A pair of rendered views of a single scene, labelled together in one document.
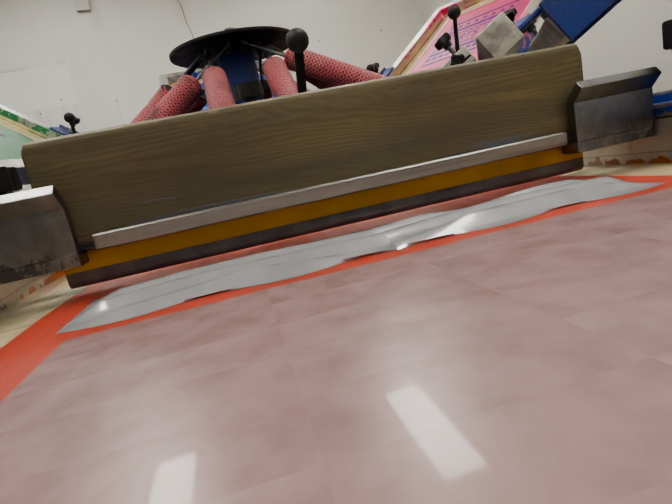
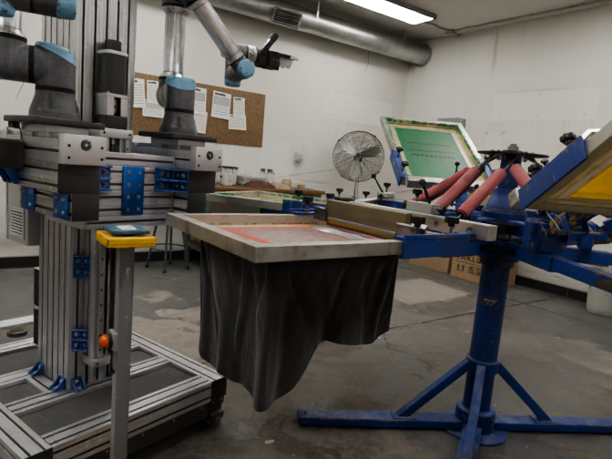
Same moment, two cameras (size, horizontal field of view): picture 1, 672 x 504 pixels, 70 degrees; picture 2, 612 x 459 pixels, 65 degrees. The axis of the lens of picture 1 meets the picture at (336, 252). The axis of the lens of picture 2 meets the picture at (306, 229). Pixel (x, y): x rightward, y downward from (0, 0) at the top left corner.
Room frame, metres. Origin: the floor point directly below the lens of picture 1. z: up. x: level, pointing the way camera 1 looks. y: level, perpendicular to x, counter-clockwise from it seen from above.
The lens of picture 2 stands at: (-0.55, -1.43, 1.19)
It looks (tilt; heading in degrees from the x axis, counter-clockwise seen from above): 8 degrees down; 64
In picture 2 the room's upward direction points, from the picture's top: 5 degrees clockwise
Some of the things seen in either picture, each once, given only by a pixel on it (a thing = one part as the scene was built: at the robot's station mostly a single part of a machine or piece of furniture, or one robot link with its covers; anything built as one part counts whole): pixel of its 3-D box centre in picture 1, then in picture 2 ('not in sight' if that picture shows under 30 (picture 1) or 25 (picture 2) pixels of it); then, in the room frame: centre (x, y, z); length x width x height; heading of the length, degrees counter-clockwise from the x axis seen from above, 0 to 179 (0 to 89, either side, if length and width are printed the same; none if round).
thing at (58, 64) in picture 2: not in sight; (53, 66); (-0.62, 0.38, 1.42); 0.13 x 0.12 x 0.14; 2
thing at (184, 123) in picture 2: not in sight; (178, 121); (-0.17, 0.61, 1.31); 0.15 x 0.15 x 0.10
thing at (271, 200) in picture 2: not in sight; (319, 189); (0.61, 0.83, 1.05); 1.08 x 0.61 x 0.23; 130
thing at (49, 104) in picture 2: not in sight; (55, 104); (-0.61, 0.38, 1.31); 0.15 x 0.15 x 0.10
